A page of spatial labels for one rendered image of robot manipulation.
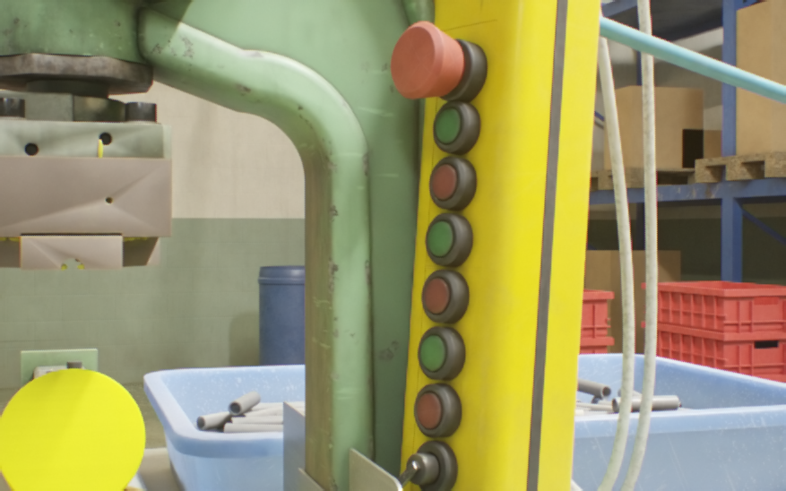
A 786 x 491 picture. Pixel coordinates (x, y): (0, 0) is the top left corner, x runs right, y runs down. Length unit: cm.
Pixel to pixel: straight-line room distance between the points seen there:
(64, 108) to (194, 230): 831
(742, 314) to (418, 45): 382
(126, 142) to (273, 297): 701
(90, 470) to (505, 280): 22
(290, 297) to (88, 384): 696
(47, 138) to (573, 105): 27
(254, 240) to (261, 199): 34
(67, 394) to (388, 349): 18
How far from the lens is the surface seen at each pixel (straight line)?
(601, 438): 89
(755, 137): 688
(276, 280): 752
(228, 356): 898
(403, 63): 57
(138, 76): 59
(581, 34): 61
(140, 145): 56
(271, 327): 758
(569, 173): 59
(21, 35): 58
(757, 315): 438
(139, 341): 888
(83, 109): 58
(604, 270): 843
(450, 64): 56
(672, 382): 124
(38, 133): 56
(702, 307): 439
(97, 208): 53
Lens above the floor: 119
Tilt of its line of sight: 1 degrees down
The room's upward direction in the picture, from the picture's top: straight up
